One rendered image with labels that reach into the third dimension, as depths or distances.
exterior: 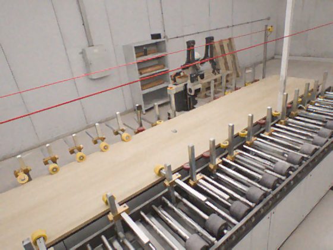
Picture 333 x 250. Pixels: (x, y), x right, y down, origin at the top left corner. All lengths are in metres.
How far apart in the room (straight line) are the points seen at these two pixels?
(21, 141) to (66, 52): 1.90
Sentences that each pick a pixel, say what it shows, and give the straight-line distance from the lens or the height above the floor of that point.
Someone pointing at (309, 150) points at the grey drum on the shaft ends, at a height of 0.84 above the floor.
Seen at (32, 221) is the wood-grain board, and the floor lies 0.90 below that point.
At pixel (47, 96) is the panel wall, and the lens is 5.04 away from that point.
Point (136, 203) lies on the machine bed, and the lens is 1.95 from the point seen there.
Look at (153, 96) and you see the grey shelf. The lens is 6.05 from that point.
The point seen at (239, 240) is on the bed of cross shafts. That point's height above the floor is 0.70.
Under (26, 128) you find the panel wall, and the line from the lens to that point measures 5.13.
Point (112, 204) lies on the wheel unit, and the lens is 1.53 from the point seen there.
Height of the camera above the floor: 2.06
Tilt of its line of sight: 26 degrees down
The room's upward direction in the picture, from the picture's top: 8 degrees counter-clockwise
